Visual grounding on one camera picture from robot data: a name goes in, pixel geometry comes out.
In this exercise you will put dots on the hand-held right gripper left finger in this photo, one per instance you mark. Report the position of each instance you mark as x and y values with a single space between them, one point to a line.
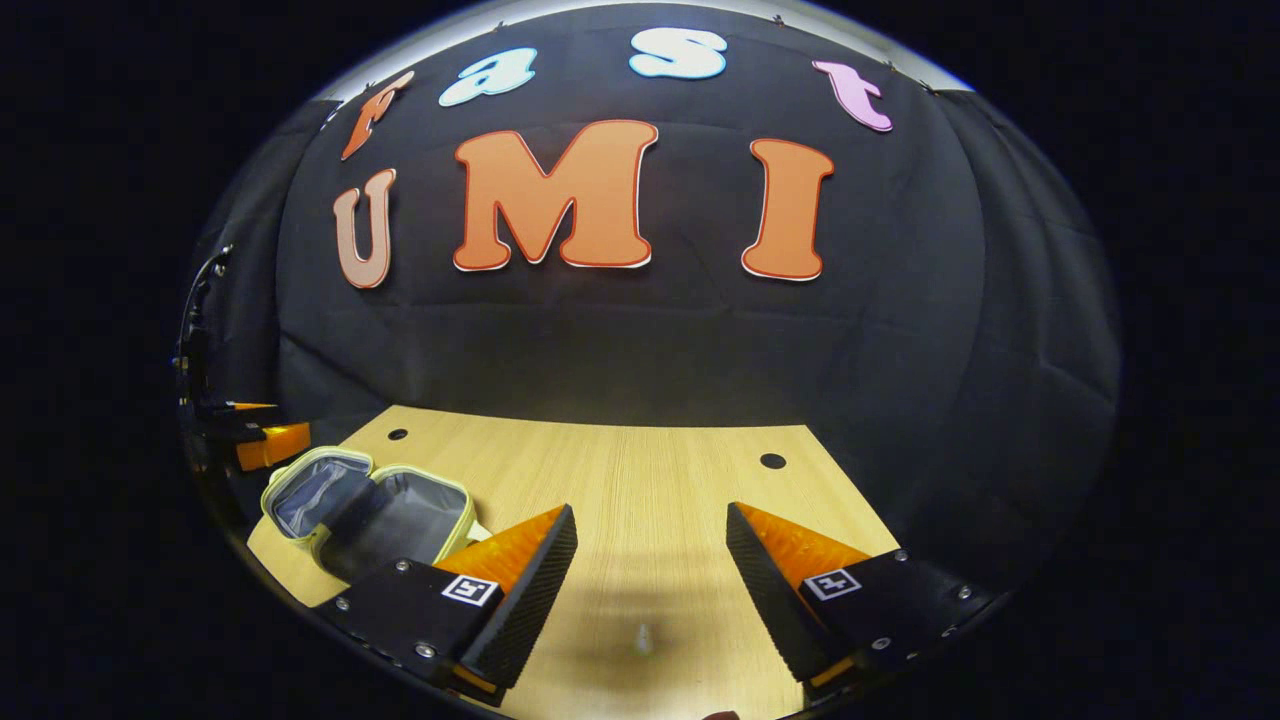
535 590

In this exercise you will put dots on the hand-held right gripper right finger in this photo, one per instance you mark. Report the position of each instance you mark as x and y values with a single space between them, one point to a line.
765 590

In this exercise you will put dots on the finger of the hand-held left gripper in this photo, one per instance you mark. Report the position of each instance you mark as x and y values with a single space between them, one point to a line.
240 420
275 447

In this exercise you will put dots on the slim white tube green cap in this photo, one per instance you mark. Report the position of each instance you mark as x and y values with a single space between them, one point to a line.
643 640

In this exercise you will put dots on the pale yellow suitcase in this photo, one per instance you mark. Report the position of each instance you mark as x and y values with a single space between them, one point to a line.
400 515

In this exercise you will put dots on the black backdrop cloth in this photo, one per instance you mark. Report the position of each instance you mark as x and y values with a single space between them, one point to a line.
650 340

